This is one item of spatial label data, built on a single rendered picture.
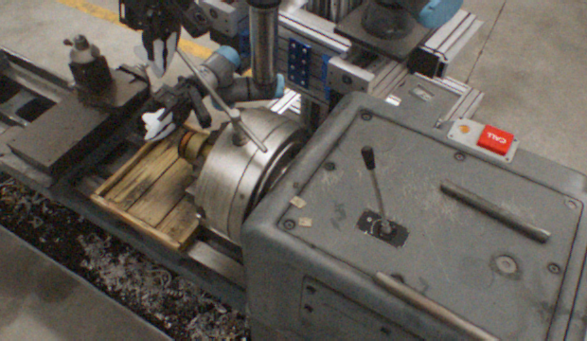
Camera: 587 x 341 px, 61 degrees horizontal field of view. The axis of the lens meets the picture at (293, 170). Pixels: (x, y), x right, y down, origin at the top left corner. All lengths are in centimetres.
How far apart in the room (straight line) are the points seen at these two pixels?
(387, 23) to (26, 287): 183
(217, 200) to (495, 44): 283
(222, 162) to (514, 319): 60
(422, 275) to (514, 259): 17
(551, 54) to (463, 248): 288
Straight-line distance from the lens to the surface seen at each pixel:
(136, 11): 96
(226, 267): 129
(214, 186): 104
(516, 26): 386
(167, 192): 141
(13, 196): 197
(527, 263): 95
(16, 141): 155
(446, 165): 102
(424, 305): 83
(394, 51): 141
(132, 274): 166
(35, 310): 239
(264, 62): 139
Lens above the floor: 200
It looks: 51 degrees down
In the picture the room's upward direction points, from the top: 3 degrees clockwise
